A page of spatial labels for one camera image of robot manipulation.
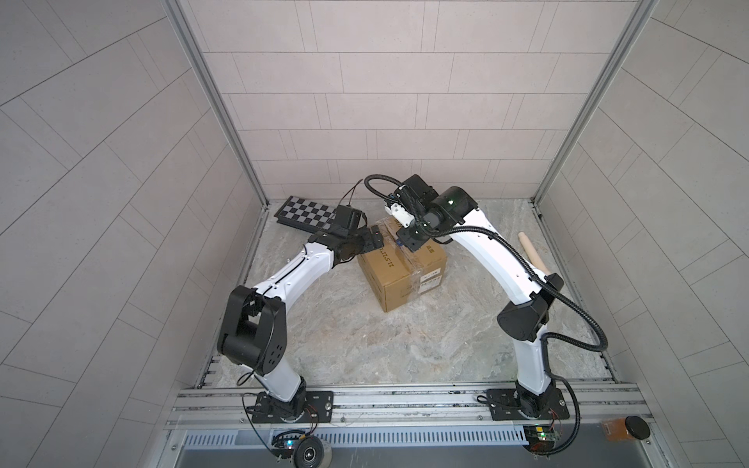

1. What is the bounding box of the brown cardboard express box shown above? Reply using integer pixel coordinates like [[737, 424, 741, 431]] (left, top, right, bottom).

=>
[[358, 216, 448, 312]]

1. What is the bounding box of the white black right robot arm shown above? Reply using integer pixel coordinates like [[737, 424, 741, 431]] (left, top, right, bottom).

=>
[[388, 175, 554, 419]]

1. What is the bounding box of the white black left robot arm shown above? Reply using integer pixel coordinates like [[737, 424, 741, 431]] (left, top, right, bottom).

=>
[[217, 226, 384, 420]]

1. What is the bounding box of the black white chessboard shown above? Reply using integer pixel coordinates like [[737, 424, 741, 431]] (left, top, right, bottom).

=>
[[274, 196, 335, 234]]

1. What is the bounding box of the round black speaker device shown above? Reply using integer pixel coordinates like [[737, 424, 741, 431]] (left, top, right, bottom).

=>
[[271, 429, 333, 468]]

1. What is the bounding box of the green circuit board right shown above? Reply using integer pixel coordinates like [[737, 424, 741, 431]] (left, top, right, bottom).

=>
[[523, 425, 558, 452]]

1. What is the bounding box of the brown jar black lid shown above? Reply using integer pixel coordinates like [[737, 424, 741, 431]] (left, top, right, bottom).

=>
[[602, 415, 651, 442]]

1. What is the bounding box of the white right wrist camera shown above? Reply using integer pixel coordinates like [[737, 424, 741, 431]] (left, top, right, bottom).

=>
[[386, 203, 415, 228]]

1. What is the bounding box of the cream plastic handle tool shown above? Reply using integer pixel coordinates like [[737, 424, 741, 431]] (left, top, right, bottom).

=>
[[518, 232, 551, 275]]

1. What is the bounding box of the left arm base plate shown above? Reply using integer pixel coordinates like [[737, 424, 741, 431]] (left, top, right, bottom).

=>
[[245, 391, 335, 424]]

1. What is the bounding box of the black corrugated cable conduit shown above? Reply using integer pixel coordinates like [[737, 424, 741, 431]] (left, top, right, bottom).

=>
[[364, 174, 610, 457]]

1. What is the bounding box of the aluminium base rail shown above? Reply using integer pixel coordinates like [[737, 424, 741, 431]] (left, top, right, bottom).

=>
[[163, 382, 659, 468]]

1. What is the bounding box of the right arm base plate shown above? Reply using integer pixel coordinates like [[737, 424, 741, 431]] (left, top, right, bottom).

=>
[[481, 387, 573, 421]]

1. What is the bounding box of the aluminium corner post left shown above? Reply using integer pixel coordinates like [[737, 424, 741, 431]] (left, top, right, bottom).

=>
[[162, 0, 269, 210]]

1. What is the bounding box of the aluminium corner post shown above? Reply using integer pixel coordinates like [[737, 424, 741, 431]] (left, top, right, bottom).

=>
[[531, 0, 658, 209], [162, 0, 269, 210]]

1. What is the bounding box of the aluminium corner post right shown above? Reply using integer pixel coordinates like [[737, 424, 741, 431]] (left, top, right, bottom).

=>
[[531, 0, 658, 209]]

